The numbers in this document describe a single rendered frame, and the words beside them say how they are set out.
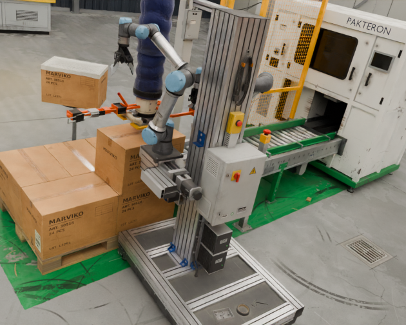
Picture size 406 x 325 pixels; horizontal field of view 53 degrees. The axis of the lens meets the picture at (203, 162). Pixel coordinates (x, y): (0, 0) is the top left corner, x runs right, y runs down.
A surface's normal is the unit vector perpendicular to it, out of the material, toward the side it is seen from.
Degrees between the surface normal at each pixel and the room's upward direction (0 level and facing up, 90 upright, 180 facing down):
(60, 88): 90
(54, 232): 90
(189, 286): 0
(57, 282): 0
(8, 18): 90
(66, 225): 90
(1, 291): 0
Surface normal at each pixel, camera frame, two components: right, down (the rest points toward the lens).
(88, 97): -0.02, 0.46
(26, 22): 0.57, 0.47
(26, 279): 0.17, -0.88
